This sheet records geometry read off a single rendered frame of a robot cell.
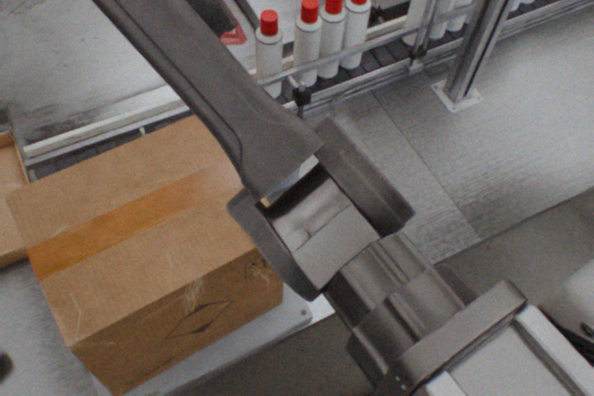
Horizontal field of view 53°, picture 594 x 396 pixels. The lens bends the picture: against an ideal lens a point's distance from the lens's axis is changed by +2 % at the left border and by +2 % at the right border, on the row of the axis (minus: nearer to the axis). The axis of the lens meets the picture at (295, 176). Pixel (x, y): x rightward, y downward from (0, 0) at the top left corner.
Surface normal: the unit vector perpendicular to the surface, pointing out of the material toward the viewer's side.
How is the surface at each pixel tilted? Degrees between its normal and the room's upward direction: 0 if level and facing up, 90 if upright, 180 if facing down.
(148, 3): 41
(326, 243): 27
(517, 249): 0
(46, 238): 0
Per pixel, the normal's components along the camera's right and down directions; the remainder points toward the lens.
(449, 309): 0.20, -0.61
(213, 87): 0.01, 0.14
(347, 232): -0.33, -0.27
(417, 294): -0.04, -0.49
